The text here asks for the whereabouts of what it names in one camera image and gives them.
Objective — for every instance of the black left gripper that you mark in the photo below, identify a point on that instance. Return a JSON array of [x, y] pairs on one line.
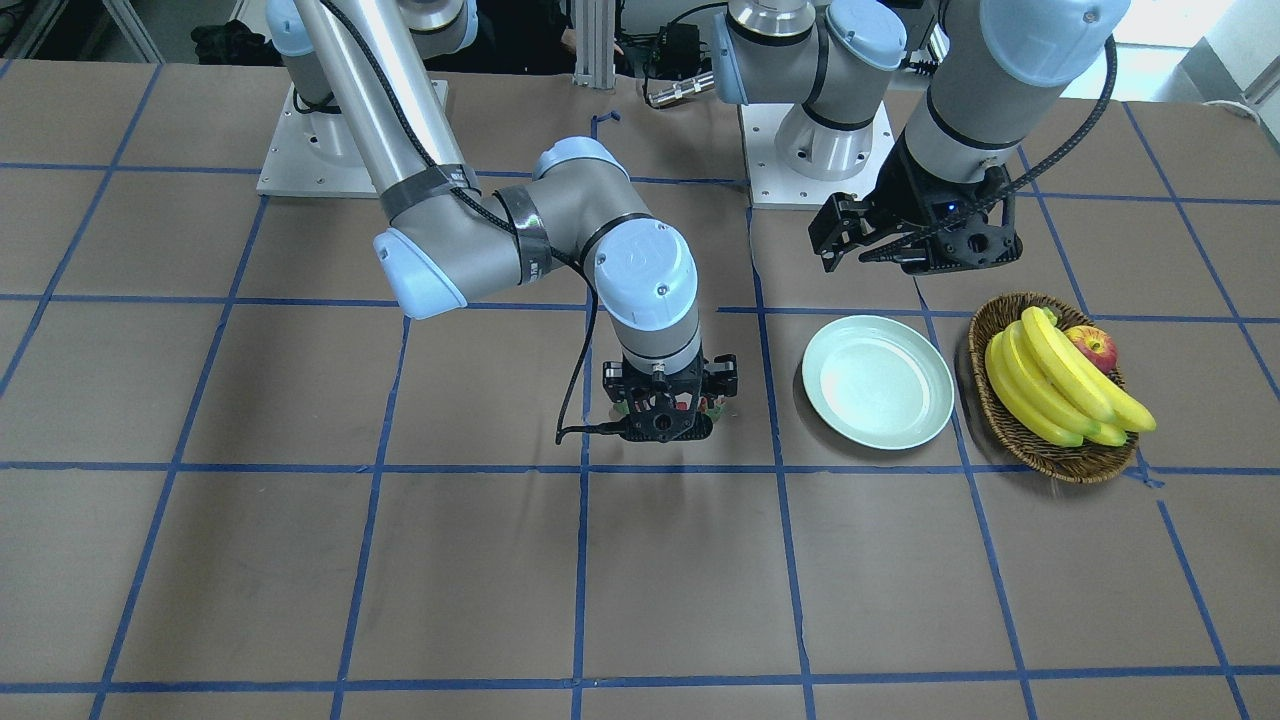
[[908, 186]]

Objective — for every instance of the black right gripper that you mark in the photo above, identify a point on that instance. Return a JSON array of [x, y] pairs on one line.
[[613, 380]]

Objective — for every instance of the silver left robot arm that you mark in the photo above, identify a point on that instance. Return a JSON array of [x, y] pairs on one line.
[[1007, 63]]

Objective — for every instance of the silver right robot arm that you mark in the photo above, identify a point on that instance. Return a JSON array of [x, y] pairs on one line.
[[447, 245]]

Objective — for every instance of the pale green plate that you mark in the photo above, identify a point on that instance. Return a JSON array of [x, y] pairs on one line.
[[878, 382]]

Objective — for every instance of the yellow banana bunch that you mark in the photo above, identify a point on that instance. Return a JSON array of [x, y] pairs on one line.
[[1060, 396]]

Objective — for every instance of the red yellow apple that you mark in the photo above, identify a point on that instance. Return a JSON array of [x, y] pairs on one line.
[[1095, 345]]

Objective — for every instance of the brown wicker basket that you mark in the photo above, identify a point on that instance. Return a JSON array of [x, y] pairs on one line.
[[1086, 464]]

